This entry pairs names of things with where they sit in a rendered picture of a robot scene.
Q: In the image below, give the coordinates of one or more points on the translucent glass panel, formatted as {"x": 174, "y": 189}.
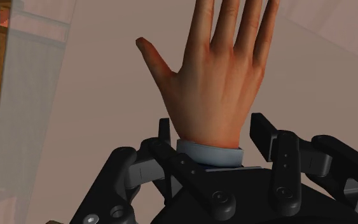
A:
{"x": 26, "y": 108}

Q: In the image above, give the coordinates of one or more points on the skin-coloured hand figure, grey cuff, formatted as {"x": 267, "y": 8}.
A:
{"x": 209, "y": 93}

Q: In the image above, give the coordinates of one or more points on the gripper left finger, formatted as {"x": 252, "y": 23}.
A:
{"x": 194, "y": 173}

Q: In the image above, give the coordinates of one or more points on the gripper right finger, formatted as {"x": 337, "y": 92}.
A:
{"x": 285, "y": 173}

